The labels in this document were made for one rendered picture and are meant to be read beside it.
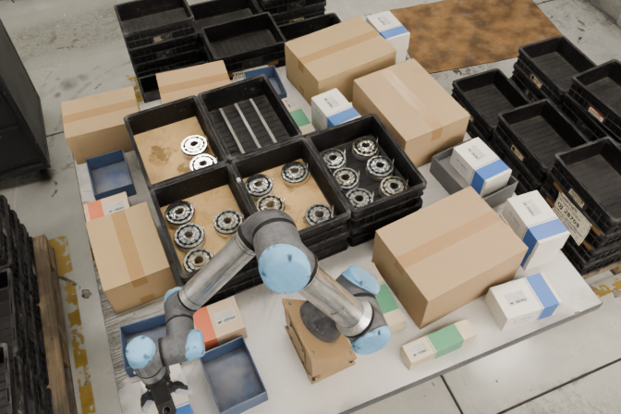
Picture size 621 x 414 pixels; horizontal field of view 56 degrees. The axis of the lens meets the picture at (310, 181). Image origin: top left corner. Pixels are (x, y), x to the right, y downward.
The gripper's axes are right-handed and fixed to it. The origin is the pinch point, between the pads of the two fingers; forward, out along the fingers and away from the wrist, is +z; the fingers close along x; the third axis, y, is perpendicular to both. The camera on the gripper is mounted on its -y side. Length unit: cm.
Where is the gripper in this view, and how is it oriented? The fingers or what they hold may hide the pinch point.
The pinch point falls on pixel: (168, 404)
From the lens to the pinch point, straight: 191.2
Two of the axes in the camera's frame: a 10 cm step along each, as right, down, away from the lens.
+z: 0.2, 6.4, 7.7
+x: -9.3, 3.0, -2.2
